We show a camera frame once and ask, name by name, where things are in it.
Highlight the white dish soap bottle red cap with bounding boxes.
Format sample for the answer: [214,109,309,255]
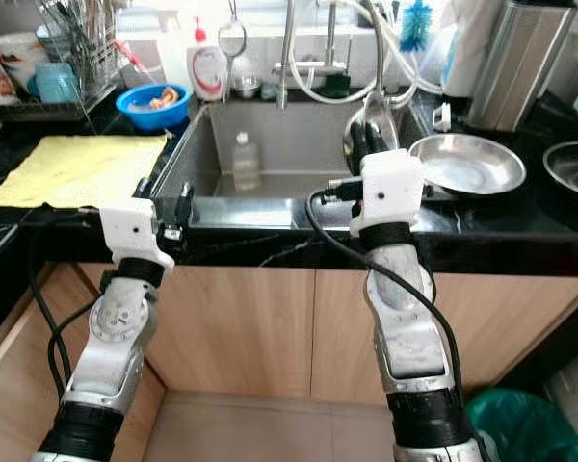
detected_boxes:
[186,17,230,103]

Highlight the blue plastic bowl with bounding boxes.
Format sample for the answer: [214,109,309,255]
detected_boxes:
[116,83,193,133]

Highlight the large steel plate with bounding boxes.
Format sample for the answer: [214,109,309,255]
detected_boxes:
[409,134,528,198]

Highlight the steel plate with cup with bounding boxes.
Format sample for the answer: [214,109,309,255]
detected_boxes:
[540,141,578,202]

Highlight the small round mesh strainer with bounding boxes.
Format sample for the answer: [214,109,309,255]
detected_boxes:
[217,0,250,98]

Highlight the yellow cleaning cloth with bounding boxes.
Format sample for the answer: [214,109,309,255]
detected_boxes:
[0,135,171,210]

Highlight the steel knife block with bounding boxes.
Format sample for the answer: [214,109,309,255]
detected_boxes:
[467,0,578,134]

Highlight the white container blue label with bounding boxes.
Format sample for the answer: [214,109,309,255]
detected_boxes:
[437,0,508,100]

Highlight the white water hose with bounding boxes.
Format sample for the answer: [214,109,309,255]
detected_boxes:
[288,0,445,106]

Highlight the green trash bin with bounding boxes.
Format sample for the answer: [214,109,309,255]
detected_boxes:
[464,386,578,462]

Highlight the steel tap with crossbar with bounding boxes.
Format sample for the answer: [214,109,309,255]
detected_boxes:
[274,0,351,81]

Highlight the red handled brush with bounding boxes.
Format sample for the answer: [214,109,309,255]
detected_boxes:
[115,38,151,74]

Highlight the stainless steel sink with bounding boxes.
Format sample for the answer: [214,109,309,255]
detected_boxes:
[149,99,426,230]

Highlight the small white plastic clip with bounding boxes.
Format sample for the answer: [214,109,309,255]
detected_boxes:
[431,101,455,134]

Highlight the blue bottle brush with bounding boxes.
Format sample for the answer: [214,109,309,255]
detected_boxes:
[399,0,435,53]

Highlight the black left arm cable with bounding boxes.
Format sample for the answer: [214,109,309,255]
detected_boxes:
[25,215,114,407]

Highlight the clear plastic bottle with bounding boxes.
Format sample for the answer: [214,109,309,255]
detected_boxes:
[232,132,263,193]

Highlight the wooden cabinet side panel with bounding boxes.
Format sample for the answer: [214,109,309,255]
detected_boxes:
[0,264,167,462]

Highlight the orange food scraps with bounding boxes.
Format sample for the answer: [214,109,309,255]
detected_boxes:
[134,86,183,112]

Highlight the steel spring neck faucet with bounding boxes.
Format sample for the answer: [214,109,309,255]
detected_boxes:
[276,0,416,143]

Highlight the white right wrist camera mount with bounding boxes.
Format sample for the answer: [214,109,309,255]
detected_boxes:
[349,149,426,238]

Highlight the teal mug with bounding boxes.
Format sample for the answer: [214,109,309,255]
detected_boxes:
[35,63,82,105]

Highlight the steel bowl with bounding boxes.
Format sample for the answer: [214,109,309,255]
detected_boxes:
[344,90,402,180]

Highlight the wire dish rack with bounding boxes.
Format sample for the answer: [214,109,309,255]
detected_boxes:
[0,0,127,122]

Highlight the dark green sponge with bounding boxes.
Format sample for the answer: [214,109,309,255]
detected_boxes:
[317,73,354,100]

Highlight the wooden cabinet door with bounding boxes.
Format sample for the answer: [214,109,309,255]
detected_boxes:
[310,269,578,407]
[123,267,320,398]

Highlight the small steel cup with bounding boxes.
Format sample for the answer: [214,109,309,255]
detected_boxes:
[231,77,262,100]

